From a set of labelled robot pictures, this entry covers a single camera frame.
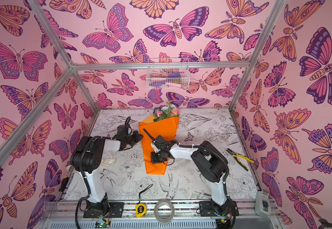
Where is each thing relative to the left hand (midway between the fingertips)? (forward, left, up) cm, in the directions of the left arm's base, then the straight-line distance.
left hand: (145, 133), depth 101 cm
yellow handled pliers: (-15, -61, -3) cm, 62 cm away
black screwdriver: (-32, +46, -6) cm, 57 cm away
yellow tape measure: (-46, -3, -1) cm, 47 cm away
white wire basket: (+29, -17, +29) cm, 44 cm away
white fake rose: (+22, -14, +3) cm, 27 cm away
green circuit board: (-52, +16, -5) cm, 55 cm away
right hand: (-19, -6, -1) cm, 20 cm away
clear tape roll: (-47, -11, 0) cm, 48 cm away
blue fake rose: (+22, -7, +2) cm, 23 cm away
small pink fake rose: (+17, -9, +3) cm, 20 cm away
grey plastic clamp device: (-45, -64, +2) cm, 78 cm away
